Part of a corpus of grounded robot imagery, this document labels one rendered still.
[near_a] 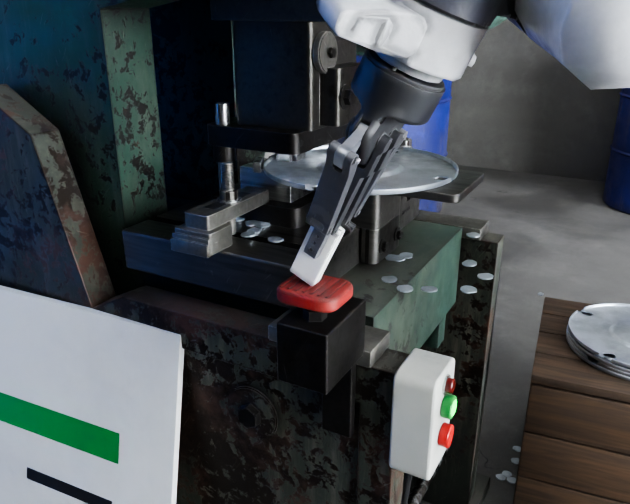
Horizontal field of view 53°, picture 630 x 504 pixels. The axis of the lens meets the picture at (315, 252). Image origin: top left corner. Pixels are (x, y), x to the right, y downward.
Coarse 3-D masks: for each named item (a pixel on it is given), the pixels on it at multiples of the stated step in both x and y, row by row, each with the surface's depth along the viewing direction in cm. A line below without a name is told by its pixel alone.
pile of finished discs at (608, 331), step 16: (608, 304) 142; (624, 304) 141; (576, 320) 135; (592, 320) 135; (608, 320) 135; (624, 320) 135; (576, 336) 128; (592, 336) 128; (608, 336) 128; (624, 336) 127; (576, 352) 127; (592, 352) 123; (608, 352) 123; (624, 352) 123; (608, 368) 120; (624, 368) 118
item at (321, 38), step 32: (256, 32) 87; (288, 32) 85; (320, 32) 85; (256, 64) 89; (288, 64) 86; (320, 64) 85; (352, 64) 92; (256, 96) 90; (288, 96) 88; (320, 96) 88; (352, 96) 88; (288, 128) 90
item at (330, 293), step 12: (324, 276) 66; (288, 288) 63; (300, 288) 64; (312, 288) 64; (324, 288) 64; (336, 288) 63; (348, 288) 64; (288, 300) 63; (300, 300) 62; (312, 300) 62; (324, 300) 61; (336, 300) 62; (324, 312) 62
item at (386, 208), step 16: (464, 176) 90; (480, 176) 90; (416, 192) 84; (432, 192) 83; (448, 192) 83; (464, 192) 84; (368, 208) 90; (384, 208) 92; (368, 224) 91; (384, 224) 93; (368, 240) 92; (384, 240) 94; (368, 256) 93; (384, 256) 96
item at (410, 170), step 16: (272, 160) 99; (304, 160) 99; (320, 160) 99; (400, 160) 99; (416, 160) 99; (432, 160) 99; (448, 160) 97; (272, 176) 88; (288, 176) 90; (304, 176) 90; (320, 176) 90; (384, 176) 89; (400, 176) 90; (416, 176) 90; (432, 176) 90; (448, 176) 90; (384, 192) 81; (400, 192) 82
